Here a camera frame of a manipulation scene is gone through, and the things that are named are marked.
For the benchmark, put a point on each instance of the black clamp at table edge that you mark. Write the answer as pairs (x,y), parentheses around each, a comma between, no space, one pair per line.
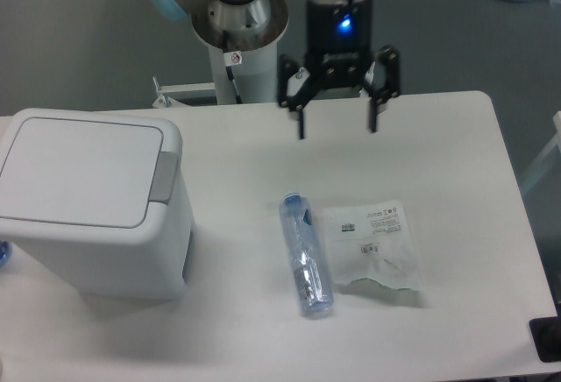
(545,332)

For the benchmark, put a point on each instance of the torn white plastic bag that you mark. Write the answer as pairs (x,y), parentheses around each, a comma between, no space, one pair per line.
(371,242)

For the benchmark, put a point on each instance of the white plastic trash can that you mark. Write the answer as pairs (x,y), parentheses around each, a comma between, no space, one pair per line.
(98,199)

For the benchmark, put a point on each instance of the clear plastic water bottle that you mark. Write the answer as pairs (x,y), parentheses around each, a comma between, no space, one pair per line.
(306,256)

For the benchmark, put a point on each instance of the white frame at right edge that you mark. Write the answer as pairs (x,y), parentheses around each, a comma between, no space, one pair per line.
(543,162)

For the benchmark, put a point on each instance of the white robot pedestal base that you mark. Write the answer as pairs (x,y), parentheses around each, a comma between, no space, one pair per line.
(241,38)

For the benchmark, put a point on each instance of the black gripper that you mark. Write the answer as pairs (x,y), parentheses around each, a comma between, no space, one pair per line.
(338,55)

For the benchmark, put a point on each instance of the blue object at left edge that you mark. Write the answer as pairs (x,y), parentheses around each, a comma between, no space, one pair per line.
(5,252)

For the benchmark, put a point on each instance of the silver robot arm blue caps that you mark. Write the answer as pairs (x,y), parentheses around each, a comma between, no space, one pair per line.
(242,37)

